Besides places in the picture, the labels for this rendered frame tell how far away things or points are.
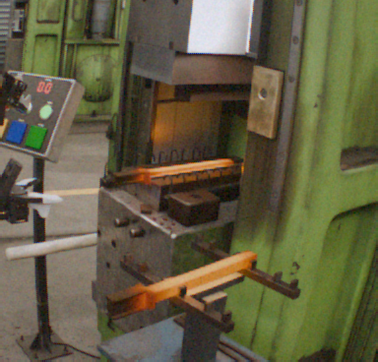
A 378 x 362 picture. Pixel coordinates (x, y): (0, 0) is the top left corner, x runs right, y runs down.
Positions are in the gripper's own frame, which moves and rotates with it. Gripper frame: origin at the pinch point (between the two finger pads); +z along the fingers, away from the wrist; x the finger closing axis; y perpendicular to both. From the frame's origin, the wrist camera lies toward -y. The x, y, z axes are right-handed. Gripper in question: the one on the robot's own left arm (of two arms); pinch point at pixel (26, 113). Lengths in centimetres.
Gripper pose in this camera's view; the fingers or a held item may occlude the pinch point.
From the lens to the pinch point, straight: 186.6
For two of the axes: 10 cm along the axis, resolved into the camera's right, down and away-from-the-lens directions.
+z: 3.3, 2.8, 9.0
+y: 3.1, -9.3, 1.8
